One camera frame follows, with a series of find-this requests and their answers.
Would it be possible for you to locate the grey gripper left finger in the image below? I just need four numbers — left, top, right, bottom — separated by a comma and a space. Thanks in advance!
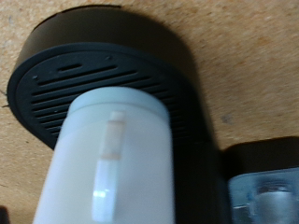
0, 205, 10, 224

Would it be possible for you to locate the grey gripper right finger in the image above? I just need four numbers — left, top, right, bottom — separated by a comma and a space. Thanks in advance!
228, 167, 299, 224

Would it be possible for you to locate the white mug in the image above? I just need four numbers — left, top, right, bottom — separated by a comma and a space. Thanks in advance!
32, 86, 176, 224

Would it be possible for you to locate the black Keurig coffee machine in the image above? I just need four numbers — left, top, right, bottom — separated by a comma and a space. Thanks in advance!
7, 4, 230, 224

